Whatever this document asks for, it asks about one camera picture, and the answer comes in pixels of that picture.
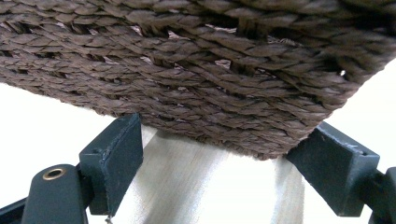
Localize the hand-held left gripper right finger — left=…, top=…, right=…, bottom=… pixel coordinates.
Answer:
left=285, top=120, right=381, bottom=217

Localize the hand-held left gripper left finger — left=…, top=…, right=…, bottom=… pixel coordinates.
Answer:
left=78, top=112, right=145, bottom=217

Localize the brown woven basket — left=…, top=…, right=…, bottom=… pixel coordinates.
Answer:
left=0, top=0, right=396, bottom=161

